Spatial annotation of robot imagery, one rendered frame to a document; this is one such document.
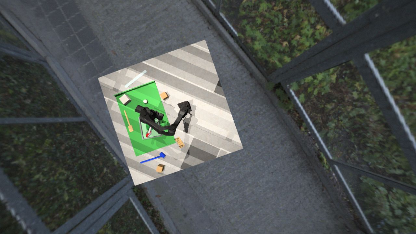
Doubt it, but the blue putter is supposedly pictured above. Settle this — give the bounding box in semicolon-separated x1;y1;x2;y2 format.
140;152;166;163

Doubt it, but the tan cube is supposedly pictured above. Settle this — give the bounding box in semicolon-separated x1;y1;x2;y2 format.
156;164;164;172
160;92;169;100

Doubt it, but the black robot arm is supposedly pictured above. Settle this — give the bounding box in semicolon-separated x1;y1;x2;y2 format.
135;103;189;136

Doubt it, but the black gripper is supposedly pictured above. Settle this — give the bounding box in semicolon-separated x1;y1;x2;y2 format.
151;109;164;120

